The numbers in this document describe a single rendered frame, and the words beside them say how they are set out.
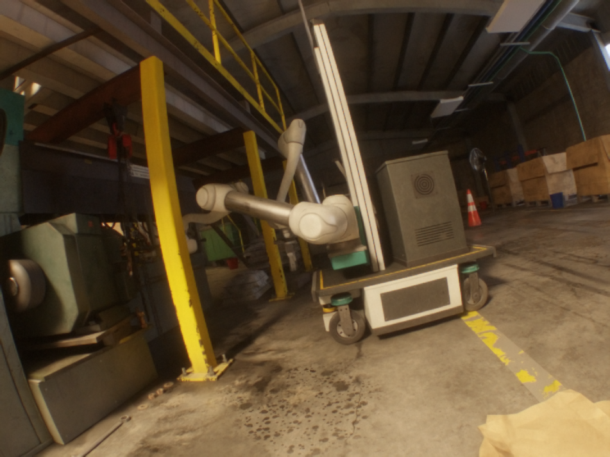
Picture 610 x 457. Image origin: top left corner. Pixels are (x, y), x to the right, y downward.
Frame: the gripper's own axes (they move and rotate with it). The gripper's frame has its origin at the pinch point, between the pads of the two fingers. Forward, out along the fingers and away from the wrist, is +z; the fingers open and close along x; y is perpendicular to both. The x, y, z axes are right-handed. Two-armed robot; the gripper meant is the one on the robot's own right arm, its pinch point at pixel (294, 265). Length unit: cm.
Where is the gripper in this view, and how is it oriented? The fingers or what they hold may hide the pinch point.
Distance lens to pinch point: 194.1
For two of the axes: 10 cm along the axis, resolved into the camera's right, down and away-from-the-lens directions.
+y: 9.8, -2.1, -0.4
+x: 0.4, 0.0, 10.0
